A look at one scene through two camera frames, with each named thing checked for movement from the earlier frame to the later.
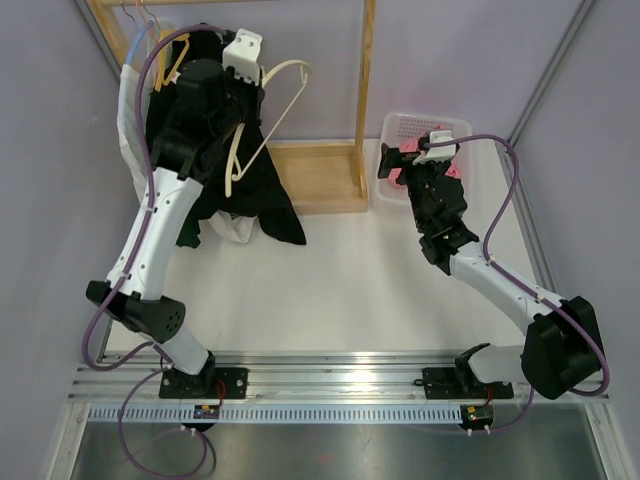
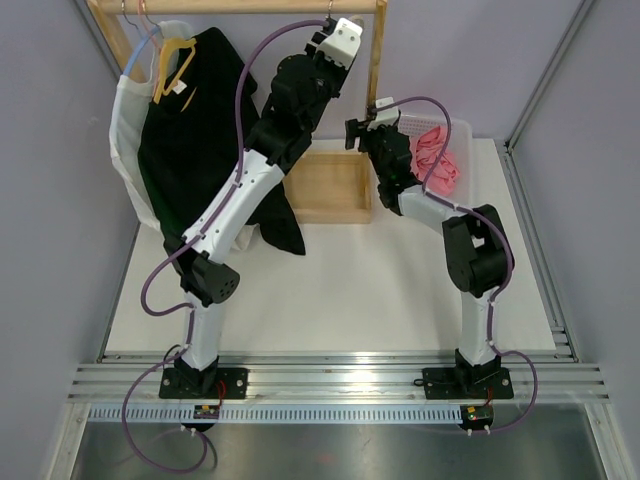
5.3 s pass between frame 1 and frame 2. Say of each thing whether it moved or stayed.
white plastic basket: stayed
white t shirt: moved
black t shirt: stayed
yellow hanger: moved
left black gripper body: moved
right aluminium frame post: stayed
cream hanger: moved
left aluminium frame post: stayed
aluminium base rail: stayed
